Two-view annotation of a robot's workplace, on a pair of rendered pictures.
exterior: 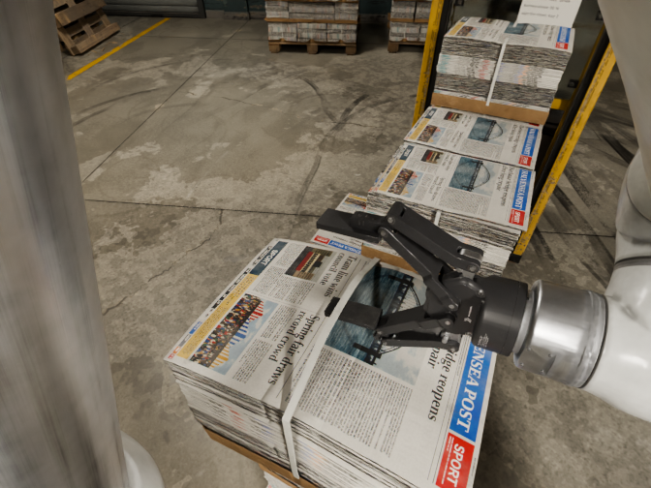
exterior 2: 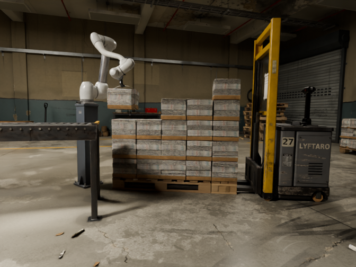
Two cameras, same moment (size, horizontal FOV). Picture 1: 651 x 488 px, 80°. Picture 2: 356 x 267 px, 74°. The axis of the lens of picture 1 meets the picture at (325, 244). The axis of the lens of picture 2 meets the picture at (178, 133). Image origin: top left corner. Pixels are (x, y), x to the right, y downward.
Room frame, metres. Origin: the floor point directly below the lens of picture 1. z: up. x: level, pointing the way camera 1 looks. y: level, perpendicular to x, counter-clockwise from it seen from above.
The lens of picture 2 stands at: (-0.19, -3.00, 0.92)
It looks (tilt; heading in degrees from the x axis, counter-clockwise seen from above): 5 degrees down; 68
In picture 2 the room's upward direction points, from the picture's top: 1 degrees clockwise
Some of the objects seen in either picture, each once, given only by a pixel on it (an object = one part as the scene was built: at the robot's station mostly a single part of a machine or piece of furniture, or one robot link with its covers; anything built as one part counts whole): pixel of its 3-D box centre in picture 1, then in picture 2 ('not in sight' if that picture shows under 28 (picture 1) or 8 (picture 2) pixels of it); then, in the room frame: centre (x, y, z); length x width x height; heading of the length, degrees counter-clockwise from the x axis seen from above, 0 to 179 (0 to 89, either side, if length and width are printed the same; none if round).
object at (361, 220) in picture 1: (375, 216); not in sight; (0.30, -0.05, 1.39); 0.05 x 0.01 x 0.03; 64
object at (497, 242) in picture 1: (442, 215); (174, 109); (0.86, -0.33, 0.95); 0.38 x 0.29 x 0.23; 64
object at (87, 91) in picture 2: not in sight; (87, 90); (-0.10, 0.14, 1.17); 0.18 x 0.16 x 0.22; 30
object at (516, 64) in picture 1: (463, 194); (223, 135); (1.39, -0.61, 0.65); 0.39 x 0.30 x 1.29; 63
